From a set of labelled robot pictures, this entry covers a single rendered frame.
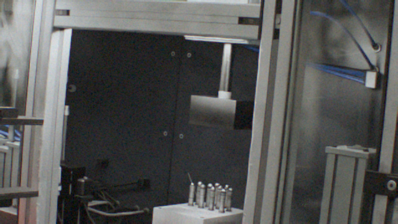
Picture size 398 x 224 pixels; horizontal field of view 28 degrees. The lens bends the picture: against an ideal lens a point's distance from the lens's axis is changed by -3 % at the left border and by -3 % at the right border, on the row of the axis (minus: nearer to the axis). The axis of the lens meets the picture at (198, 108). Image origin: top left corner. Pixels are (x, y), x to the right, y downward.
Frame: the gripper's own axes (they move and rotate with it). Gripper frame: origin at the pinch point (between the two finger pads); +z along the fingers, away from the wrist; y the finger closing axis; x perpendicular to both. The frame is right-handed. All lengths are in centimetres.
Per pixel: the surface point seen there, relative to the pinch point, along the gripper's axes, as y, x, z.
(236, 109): 6.6, -4.4, 39.6
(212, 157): -4, 16, 64
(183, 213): -9.6, -0.6, 33.7
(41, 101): 5.2, 19.2, 21.5
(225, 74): 11.7, -0.5, 41.5
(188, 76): 11, 23, 64
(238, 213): -9.7, -4.8, 42.6
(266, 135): 5.0, -20.8, 21.5
